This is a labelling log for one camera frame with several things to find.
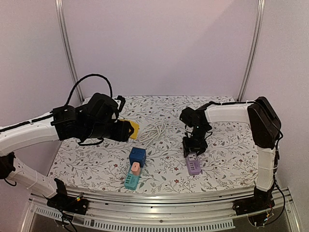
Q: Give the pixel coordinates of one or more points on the floral table mat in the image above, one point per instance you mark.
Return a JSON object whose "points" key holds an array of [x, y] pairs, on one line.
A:
{"points": [[229, 162]]}

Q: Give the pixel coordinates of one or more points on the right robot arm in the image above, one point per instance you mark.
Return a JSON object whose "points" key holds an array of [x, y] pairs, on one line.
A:
{"points": [[266, 132]]}

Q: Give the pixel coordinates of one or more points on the aluminium front rail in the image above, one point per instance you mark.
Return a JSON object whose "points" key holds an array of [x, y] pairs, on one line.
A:
{"points": [[109, 211]]}

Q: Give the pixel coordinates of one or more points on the teal power strip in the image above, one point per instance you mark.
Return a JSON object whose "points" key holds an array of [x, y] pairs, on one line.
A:
{"points": [[131, 182]]}

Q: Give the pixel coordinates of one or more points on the purple power strip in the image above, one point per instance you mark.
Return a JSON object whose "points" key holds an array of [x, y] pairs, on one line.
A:
{"points": [[193, 164]]}

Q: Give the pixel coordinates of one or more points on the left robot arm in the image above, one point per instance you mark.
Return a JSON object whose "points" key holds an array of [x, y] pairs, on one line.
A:
{"points": [[97, 119]]}

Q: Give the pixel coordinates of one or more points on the left aluminium frame post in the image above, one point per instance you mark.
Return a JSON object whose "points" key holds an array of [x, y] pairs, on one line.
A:
{"points": [[65, 39]]}

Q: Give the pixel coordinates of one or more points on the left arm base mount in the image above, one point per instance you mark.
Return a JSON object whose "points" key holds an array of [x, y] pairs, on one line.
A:
{"points": [[63, 202]]}

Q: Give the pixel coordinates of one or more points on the right aluminium frame post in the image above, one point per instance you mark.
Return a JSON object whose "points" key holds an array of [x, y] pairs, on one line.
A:
{"points": [[253, 49]]}

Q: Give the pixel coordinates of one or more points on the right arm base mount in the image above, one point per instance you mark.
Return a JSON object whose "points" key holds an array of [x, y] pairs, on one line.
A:
{"points": [[253, 204]]}

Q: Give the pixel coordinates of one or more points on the blue cube socket adapter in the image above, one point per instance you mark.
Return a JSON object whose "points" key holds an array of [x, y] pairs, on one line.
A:
{"points": [[137, 155]]}

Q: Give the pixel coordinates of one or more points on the pink plug adapter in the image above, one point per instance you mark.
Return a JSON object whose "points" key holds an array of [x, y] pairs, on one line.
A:
{"points": [[136, 168]]}

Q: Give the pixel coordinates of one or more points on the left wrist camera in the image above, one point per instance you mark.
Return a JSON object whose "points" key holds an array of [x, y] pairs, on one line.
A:
{"points": [[121, 102]]}

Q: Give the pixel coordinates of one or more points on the yellow cube socket adapter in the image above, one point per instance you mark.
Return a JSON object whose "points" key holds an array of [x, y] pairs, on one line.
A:
{"points": [[135, 127]]}

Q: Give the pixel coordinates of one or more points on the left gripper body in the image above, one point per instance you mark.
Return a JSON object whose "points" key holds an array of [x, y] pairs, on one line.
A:
{"points": [[118, 135]]}

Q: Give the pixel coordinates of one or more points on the aluminium frame post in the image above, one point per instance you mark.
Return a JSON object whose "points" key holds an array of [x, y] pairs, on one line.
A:
{"points": [[65, 39], [253, 49]]}

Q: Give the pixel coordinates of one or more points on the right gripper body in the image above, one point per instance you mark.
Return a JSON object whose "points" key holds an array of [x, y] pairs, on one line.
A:
{"points": [[194, 146]]}

